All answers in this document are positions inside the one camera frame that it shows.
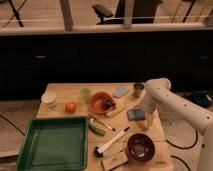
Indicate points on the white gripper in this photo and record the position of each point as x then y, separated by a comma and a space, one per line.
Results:
147, 105

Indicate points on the blue grey sponge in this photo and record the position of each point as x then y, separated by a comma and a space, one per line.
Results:
135, 114

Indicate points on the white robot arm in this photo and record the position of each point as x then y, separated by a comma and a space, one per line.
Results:
159, 90

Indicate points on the light blue sponge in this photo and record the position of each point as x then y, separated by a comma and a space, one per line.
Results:
121, 91

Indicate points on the green plastic tray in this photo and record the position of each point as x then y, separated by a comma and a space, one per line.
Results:
55, 144

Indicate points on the dark red bowl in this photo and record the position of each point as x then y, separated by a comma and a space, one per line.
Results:
140, 147

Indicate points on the metal cup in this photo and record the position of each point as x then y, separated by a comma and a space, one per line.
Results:
138, 88

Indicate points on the yellow banana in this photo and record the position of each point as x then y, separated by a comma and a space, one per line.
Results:
116, 111

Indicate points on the dark grapes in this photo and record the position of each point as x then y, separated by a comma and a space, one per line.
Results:
108, 104

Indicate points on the wooden block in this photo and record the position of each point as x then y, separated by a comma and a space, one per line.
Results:
114, 161

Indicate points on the green cucumber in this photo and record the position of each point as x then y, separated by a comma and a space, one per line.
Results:
96, 130

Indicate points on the orange bowl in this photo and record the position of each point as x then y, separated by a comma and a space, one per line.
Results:
96, 101

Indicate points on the metal spoon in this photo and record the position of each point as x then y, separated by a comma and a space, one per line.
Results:
98, 121

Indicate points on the green plastic cup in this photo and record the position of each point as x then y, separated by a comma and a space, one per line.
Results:
85, 95

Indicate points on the orange tomato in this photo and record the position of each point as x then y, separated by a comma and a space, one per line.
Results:
70, 107

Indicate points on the white paper cup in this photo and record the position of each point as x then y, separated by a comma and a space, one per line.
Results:
49, 99

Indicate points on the black office chair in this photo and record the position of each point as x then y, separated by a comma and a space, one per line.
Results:
144, 12

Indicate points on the white handled dish brush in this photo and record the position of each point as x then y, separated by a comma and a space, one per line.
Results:
99, 151

